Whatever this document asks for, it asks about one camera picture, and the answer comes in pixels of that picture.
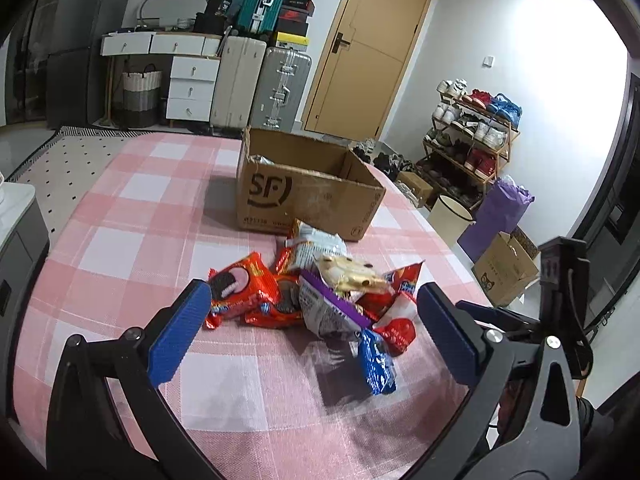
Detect yellow black shoe box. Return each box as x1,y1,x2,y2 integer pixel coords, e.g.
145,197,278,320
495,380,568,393
272,31,308,51

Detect red packet blue logo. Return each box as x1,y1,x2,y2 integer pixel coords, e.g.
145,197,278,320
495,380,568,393
357,260,426,321

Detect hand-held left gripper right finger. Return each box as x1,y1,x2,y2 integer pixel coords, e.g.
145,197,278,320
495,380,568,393
415,282,583,480

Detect red black shoe box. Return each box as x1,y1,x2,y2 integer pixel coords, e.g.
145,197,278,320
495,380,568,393
277,10,311,36

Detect pink checked blanket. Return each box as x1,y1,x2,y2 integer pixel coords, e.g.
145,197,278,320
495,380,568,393
10,130,506,480

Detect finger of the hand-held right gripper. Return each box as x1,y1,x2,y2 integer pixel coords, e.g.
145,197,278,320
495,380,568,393
455,300,543,344

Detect small red snack packet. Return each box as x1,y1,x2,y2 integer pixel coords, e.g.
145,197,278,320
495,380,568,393
372,317,417,357

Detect wooden shoe rack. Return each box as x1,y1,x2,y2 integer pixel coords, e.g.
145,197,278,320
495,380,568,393
415,77,523,211

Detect red packet pink-cream cookie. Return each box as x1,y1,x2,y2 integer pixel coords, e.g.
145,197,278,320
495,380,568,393
202,252,278,331

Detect white dressing table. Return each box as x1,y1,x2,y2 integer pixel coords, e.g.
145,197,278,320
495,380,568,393
100,32,223,128

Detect arched white mirror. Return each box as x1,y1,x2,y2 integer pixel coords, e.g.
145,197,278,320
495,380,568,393
137,0,210,31

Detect woven laundry basket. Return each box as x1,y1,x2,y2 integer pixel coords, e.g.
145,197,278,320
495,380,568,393
112,62,163,128

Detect silver suitcase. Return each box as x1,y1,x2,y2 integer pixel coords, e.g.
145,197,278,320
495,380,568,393
250,46,312,133

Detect small closed cardboard box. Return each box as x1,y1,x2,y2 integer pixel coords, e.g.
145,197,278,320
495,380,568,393
397,170,435,208

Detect white dotted rug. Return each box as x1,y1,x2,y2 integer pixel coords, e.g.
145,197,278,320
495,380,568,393
5,127,132,231

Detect white red-edged snack packet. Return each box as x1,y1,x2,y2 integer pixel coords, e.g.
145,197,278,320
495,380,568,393
272,218,348,276

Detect pile of floor shoes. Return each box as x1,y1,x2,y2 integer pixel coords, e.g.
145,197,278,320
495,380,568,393
350,137,426,196

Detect purple bag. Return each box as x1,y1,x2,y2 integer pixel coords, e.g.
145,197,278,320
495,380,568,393
457,177,536,263

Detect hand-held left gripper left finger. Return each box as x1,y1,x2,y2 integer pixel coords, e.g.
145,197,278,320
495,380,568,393
46,279,226,480

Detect purple snack packet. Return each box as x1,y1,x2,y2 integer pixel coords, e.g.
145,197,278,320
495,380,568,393
298,270,373,342

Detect wooden door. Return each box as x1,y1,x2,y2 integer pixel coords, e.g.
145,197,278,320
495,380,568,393
301,0,437,142

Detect brown cardboard box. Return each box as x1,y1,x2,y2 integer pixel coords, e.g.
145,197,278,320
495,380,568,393
236,127,387,243

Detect black bag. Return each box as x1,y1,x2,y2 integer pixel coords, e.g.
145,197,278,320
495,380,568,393
192,0,236,36

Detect yellow biscuit packet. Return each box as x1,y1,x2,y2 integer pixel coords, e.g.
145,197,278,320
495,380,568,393
312,255,391,294

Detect open cardboard box cat print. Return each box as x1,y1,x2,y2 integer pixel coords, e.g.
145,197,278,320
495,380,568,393
472,232,541,308

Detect rows of racked shoes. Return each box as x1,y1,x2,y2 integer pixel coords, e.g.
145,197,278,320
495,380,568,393
417,78,522,201

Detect grey fridge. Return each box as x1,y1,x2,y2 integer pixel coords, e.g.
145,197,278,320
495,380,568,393
47,0,138,128

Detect red packet dark cookie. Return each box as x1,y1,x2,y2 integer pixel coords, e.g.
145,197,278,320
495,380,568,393
243,272,306,330

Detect blue snack packet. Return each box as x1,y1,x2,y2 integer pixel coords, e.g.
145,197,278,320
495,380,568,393
357,327,397,396

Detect cream suitcase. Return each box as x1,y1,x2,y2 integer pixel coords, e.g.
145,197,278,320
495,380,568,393
210,35,267,131

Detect cream round bin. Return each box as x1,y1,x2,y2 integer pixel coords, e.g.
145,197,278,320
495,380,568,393
427,194,475,248

